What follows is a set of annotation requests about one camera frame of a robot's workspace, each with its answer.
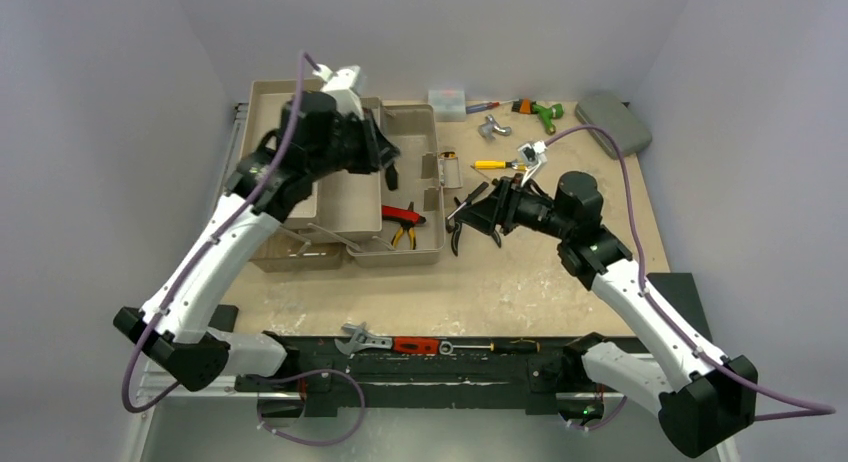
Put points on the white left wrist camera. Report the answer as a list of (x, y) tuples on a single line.
[(344, 86)]

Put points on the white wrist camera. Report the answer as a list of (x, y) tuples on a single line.
[(533, 155), (344, 86)]

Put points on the black corner block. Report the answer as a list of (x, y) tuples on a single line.
[(224, 318), (681, 292)]

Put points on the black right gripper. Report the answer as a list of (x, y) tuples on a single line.
[(502, 204)]

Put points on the red black folding tool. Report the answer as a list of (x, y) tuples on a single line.
[(405, 217)]

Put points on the black left corner block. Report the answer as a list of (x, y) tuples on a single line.
[(224, 318)]

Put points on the red blue small screwdriver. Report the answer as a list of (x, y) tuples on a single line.
[(485, 106)]

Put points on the grey sharpening stone block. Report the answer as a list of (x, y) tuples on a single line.
[(607, 111)]

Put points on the clear plastic screw box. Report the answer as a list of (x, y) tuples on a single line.
[(449, 105)]

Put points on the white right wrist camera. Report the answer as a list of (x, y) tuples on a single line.
[(533, 155)]

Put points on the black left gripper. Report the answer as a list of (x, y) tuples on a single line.
[(370, 162)]

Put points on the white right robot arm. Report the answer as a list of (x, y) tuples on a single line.
[(699, 395)]

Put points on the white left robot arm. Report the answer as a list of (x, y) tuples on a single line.
[(315, 139)]

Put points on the beige plastic tool box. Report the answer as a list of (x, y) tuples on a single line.
[(342, 218)]

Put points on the green orange spray nozzle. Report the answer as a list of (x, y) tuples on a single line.
[(546, 114)]

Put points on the yellow black pliers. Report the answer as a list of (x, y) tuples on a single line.
[(409, 232)]

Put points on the red handled adjustable wrench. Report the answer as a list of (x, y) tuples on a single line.
[(361, 339)]

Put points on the black grey pruning shears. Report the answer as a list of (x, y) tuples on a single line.
[(454, 229)]

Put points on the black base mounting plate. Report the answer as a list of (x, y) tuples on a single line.
[(549, 382)]

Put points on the small black handled hammer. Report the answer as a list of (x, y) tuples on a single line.
[(469, 199)]

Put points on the black orange screwdriver on base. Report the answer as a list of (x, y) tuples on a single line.
[(510, 347)]

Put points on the black right corner block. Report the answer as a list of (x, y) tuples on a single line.
[(681, 292)]

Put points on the yellow black screwdriver large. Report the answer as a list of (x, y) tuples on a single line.
[(391, 177)]

